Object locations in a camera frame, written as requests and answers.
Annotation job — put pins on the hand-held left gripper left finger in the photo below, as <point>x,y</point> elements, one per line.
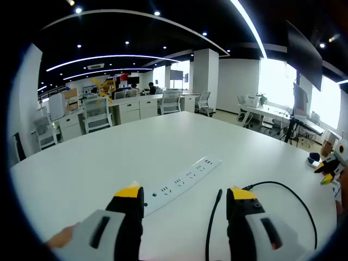
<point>119,217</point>

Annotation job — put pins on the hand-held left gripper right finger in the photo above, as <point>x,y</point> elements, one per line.
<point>244,217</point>

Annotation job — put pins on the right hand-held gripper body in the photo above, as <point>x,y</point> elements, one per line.
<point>342,152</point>

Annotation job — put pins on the white power strip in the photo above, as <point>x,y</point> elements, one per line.
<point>185,178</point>

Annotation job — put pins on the person's right hand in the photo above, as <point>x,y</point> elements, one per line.
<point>340,209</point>

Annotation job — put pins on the person's left hand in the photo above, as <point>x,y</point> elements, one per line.
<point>63,236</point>

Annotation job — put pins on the dark blue and white object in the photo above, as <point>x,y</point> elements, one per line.
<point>314,160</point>

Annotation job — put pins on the small cardboard box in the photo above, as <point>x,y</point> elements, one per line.
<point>327,149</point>

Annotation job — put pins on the black tripod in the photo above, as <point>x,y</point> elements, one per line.
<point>291,129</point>

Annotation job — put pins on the white table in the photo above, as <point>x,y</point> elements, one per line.
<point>136,152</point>

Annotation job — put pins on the computer monitor on stand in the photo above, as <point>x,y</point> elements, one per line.
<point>299,99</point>

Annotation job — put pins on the white desk with slanted legs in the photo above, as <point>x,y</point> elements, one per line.
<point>261,111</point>

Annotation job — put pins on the green potted plant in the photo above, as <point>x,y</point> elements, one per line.
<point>262,98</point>

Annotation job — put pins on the white printer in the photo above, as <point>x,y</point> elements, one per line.
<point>252,100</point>

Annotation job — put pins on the white mesh office chair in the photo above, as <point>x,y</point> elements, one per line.
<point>44,133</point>
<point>96,114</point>
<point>170,102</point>
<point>204,102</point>

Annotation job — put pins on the row of white desks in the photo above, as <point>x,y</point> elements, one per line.
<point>130,108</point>

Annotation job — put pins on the large cardboard box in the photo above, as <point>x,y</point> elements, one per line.
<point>71,100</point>

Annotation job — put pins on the white cabinet appliance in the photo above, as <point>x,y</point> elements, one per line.
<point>57,106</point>

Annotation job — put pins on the black monitor on pole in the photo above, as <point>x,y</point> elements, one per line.
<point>176,75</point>

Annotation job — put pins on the long ceiling light strip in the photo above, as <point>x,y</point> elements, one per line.
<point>251,27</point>

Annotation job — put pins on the large black wall screen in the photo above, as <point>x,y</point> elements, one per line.
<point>304,59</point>

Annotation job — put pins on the yellow frame structure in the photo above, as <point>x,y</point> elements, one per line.
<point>104,87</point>

